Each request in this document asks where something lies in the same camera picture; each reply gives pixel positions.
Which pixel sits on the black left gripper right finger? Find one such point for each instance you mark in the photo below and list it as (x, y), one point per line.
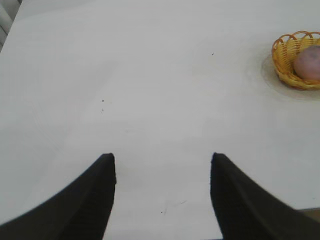
(245, 212)

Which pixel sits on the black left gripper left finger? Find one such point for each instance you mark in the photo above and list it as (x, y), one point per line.
(80, 207)

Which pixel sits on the clear plastic plate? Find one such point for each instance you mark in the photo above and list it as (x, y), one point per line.
(269, 75)

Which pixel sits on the yellow woven basket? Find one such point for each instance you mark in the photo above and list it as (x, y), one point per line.
(285, 60)

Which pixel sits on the pink peach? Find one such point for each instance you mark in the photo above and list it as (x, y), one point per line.
(308, 63)

